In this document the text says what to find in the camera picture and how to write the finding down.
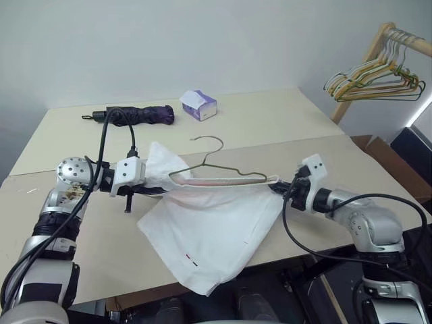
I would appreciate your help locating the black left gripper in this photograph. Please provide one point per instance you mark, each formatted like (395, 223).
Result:
(128, 202)

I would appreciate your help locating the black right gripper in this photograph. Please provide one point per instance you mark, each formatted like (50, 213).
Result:
(300, 192)

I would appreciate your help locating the white shorts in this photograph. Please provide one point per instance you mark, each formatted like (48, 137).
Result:
(209, 229)

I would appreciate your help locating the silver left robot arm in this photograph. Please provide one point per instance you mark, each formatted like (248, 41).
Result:
(50, 216)

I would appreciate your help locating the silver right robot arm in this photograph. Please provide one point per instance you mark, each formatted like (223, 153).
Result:
(374, 219)

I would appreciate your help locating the folded dark purple umbrella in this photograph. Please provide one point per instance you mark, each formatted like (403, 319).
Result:
(145, 114)

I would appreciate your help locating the purple white tissue box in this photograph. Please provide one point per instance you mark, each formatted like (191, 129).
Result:
(200, 106)

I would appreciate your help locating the dark rounded shape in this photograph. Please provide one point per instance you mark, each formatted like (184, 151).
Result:
(172, 310)
(251, 302)

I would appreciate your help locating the bunch of coloured hangers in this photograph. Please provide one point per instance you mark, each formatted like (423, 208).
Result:
(368, 69)

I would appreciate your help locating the wooden clothes rack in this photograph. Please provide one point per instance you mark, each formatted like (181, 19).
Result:
(378, 44)

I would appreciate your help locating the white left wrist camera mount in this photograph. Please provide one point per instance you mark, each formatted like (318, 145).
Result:
(130, 170)

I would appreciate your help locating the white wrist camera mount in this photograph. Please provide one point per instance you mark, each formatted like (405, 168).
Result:
(317, 168)
(130, 170)

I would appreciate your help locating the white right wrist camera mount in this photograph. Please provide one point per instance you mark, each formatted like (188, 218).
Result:
(317, 168)

